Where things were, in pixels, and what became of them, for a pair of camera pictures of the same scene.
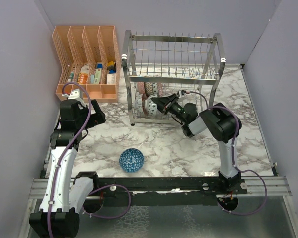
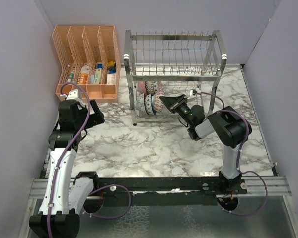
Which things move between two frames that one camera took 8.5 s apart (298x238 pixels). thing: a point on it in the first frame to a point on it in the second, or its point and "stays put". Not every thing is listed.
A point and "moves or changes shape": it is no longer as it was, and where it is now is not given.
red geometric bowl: [138, 109] stays put
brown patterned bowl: [149, 89] stays put
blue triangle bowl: [131, 159] to [154, 109]
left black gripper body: [96, 118] stays put
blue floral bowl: [151, 107] moves or changes shape
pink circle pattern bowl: [159, 85] stays put
